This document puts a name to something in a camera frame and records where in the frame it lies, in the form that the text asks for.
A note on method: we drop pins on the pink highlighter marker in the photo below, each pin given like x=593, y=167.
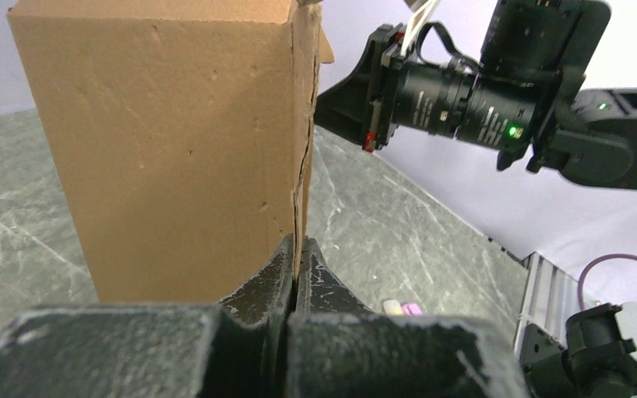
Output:
x=411, y=309

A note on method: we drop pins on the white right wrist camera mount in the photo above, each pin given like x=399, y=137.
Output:
x=421, y=13

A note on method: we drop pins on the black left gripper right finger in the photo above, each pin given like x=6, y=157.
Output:
x=336, y=346

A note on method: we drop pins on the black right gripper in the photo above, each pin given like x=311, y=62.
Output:
x=438, y=99

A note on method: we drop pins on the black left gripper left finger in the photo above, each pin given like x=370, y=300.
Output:
x=232, y=348

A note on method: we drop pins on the brown cardboard box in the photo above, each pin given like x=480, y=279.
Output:
x=181, y=132

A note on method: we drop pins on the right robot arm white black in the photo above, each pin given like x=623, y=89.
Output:
x=588, y=135

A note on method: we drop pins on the yellow highlighter marker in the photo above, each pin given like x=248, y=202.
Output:
x=392, y=307

